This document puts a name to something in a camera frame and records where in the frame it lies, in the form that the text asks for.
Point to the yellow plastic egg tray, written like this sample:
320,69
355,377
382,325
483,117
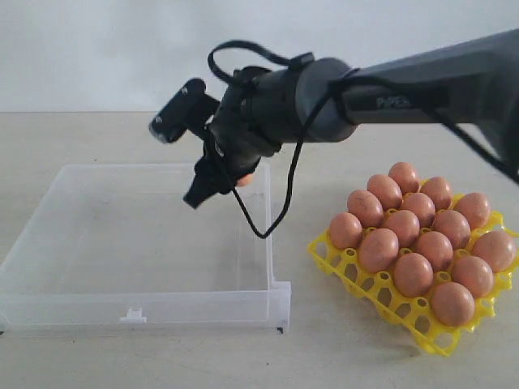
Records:
415,314

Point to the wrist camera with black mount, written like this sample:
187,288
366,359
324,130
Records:
189,109

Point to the brown egg second row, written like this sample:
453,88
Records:
474,274

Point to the clear plastic drawer bin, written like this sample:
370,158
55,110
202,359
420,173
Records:
114,248

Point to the brown egg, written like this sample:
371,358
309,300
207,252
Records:
245,180
413,275
439,191
422,206
436,248
475,207
366,207
378,250
406,176
454,226
405,225
386,190
496,248
345,231
452,304

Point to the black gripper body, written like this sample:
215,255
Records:
217,172

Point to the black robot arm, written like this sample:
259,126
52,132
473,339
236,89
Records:
471,88

